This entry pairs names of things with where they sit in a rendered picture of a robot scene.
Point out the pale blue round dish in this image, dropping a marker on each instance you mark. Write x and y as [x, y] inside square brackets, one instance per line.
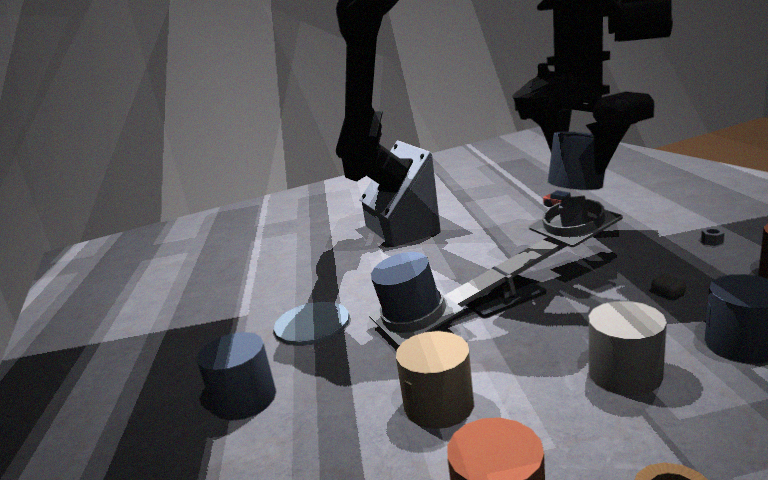
[311, 323]

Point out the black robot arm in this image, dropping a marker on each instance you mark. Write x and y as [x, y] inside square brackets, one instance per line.
[576, 23]

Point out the grey hex nut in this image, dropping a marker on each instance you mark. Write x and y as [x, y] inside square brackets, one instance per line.
[712, 236]

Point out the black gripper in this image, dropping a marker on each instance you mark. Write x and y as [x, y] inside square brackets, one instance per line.
[613, 113]

